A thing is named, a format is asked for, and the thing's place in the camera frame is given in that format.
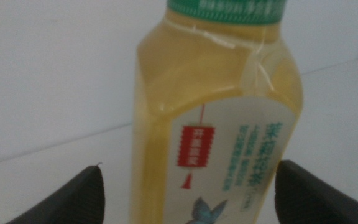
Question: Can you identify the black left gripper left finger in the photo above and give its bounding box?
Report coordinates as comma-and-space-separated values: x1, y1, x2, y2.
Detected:
6, 165, 105, 224

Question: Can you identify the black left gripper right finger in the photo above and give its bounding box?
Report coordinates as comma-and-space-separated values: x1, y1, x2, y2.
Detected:
273, 159, 358, 224

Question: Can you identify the yellow tea bottle green label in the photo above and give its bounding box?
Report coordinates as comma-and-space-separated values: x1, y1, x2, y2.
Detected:
128, 0, 305, 224

